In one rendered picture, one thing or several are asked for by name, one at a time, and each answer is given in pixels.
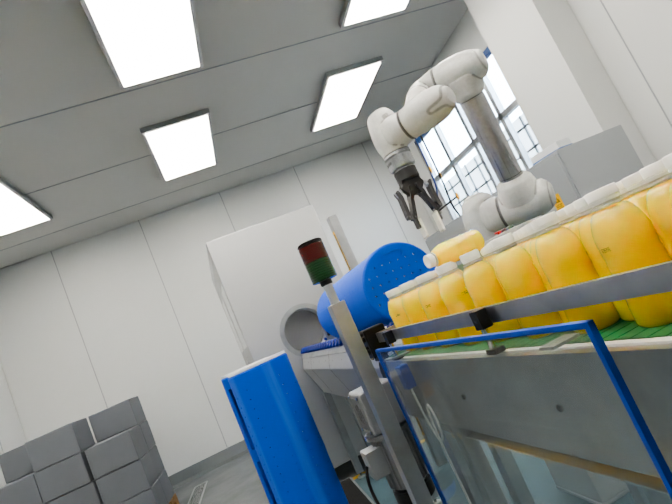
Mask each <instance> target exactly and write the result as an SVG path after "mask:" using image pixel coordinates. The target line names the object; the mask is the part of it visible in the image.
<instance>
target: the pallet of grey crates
mask: <svg viewBox="0 0 672 504"><path fill-rule="evenodd" d="M88 418H89V421H90V424H91V427H92V430H93V433H94V435H95V438H96V441H97V443H95V441H94V438H93V435H92V433H91V430H90V427H89V424H88V421H87V418H83V419H80V420H77V421H74V422H72V423H69V424H67V425H65V426H62V427H60V428H58V429H55V430H53V431H51V432H49V433H46V434H44V435H42V436H40V437H37V438H35V439H33V440H30V441H28V442H26V443H25V444H24V445H22V446H20V447H17V448H15V449H13V450H11V451H8V452H6V453H4V454H1V455H0V466H1V469H2V473H3V476H4V479H5V482H6V484H7V485H5V486H3V487H1V488H0V504H179V501H178V498H177V496H176V493H175V494H174V491H173V488H172V485H171V483H170V480H169V477H168V475H167V472H166V470H165V467H164V465H163V462H162V459H161V457H160V454H159V451H158V449H157V446H156V445H155V444H156V442H155V440H154V437H153V434H152V432H151V429H150V426H149V423H148V421H147V420H146V416H145V414H144V411H143V408H142V406H141V403H140V400H139V398H138V396H136V397H133V398H130V399H127V400H125V401H122V402H120V403H118V404H115V405H113V406H111V407H109V408H106V409H104V410H102V411H100V412H97V413H95V414H93V415H90V416H88ZM8 483H9V484H8Z"/></svg>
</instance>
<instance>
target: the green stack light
mask: <svg viewBox="0 0 672 504"><path fill-rule="evenodd" d="M305 268H306V271H307V273H308V275H309V278H310V280H311V282H312V285H317V284H320V282H322V281H324V280H326V279H329V278H333V277H335V276H337V272H336V270H335V268H334V266H333V264H332V261H331V259H330V257H329V256H326V257H322V258H320V259H317V260H315V261H313V262H311V263H309V264H307V265H306V266H305Z"/></svg>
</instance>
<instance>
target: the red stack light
mask: <svg viewBox="0 0 672 504"><path fill-rule="evenodd" d="M299 255H300V257H301V259H302V262H303V264H304V266H306V265H307V264H309V263H311V262H313V261H315V260H317V259H320V258H322V257H326V256H329V254H328V252H327V250H326V248H325V245H324V243H323V241H317V242H314V243H312V244H309V245H307V246H305V247H303V248H302V249H300V250H299Z"/></svg>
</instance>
